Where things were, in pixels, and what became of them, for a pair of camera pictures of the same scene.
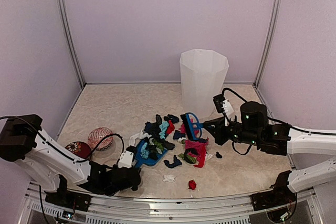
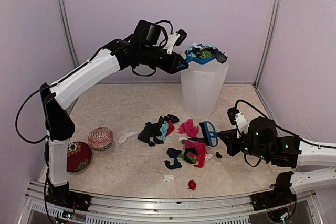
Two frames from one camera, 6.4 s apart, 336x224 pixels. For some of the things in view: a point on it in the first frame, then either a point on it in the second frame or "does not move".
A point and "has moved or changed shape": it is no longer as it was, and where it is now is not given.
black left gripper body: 110,192 to 150,56
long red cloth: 171,127 does not move
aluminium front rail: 43,206 does not move
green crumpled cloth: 187,158 does not move
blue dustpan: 139,160 to 196,60
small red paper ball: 192,184 does not move
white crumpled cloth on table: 169,178 does not move
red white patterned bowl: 95,135 does not move
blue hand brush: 193,127 has moved or changed shape
